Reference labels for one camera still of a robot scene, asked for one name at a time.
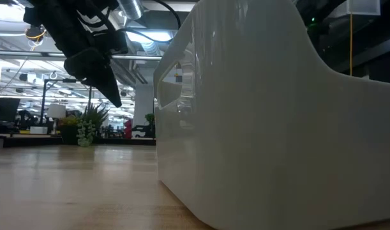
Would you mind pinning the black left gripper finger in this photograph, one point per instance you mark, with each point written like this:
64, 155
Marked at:
95, 73

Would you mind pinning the white plastic storage bin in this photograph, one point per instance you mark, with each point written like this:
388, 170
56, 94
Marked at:
261, 127

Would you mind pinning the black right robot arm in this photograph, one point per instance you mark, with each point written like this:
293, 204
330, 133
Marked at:
319, 28

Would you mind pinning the white shade table lamp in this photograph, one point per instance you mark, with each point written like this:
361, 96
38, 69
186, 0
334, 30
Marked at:
56, 111

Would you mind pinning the potted artificial succulent plant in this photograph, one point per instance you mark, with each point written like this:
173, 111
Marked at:
86, 131

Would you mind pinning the red background object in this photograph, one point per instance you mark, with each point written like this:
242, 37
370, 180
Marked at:
128, 127

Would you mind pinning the green background plant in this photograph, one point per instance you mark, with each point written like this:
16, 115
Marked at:
150, 119

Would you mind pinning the small white box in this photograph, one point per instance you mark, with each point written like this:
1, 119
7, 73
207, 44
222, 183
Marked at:
39, 130

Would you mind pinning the dark computer monitor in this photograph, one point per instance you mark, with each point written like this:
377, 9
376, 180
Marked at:
4, 110

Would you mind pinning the silver ventilation duct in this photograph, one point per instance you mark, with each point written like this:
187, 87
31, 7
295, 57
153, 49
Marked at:
131, 9

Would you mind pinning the black stand frame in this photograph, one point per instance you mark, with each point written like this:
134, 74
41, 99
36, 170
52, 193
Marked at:
42, 102

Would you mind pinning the black aluminium table frame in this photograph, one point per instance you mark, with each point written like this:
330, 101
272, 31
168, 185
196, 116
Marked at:
32, 141

